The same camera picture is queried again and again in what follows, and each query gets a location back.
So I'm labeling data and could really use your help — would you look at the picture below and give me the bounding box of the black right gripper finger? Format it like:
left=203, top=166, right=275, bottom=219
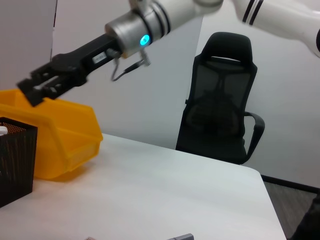
left=16, top=74, right=87, bottom=108
left=30, top=61, right=77, bottom=86

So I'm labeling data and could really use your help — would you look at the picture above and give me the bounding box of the grey marker pen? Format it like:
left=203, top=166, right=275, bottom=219
left=171, top=233, right=195, bottom=240

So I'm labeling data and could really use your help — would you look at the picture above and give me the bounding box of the black mesh pen holder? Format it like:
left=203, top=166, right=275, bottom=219
left=0, top=116, right=38, bottom=208

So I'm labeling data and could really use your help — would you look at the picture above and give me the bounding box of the black robot body part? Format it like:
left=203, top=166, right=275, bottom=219
left=287, top=194, right=320, bottom=240

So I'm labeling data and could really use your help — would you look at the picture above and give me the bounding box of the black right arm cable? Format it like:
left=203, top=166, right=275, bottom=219
left=111, top=49, right=152, bottom=82

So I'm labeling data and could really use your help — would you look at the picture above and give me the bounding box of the black office chair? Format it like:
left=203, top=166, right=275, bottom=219
left=175, top=31, right=266, bottom=165

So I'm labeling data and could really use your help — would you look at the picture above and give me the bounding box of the yellow plastic bin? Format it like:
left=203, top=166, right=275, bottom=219
left=0, top=89, right=104, bottom=181

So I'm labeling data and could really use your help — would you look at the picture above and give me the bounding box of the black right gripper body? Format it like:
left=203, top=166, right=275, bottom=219
left=51, top=33, right=124, bottom=88

